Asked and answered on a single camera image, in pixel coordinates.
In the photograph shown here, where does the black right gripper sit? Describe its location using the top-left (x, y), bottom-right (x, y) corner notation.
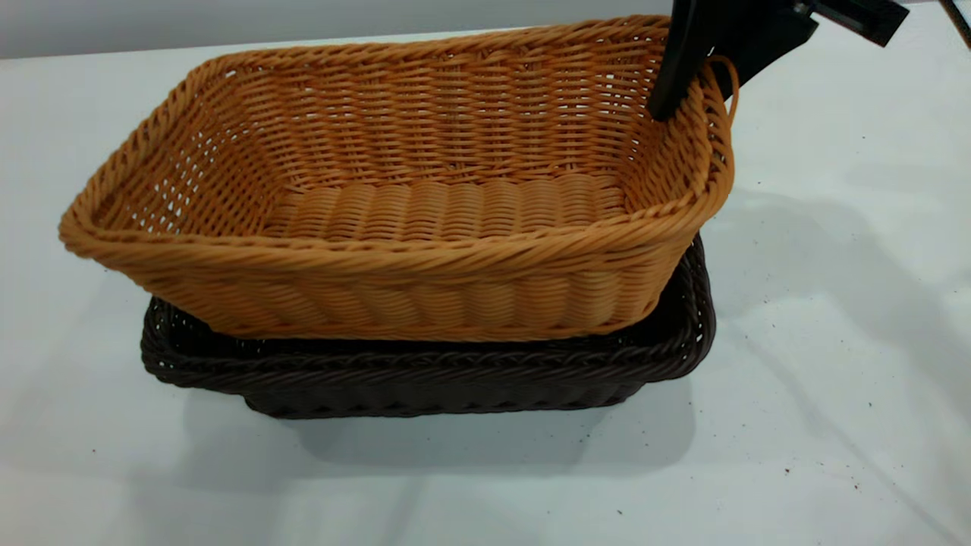
top-left (649, 0), bottom-right (911, 122)

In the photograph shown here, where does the orange woven rattan basket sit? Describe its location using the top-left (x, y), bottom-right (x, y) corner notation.
top-left (58, 14), bottom-right (740, 344)

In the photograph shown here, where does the black woven rattan basket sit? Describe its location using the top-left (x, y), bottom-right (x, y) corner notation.
top-left (140, 234), bottom-right (717, 420)

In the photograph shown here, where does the dark thin cable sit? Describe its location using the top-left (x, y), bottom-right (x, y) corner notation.
top-left (939, 0), bottom-right (971, 49)

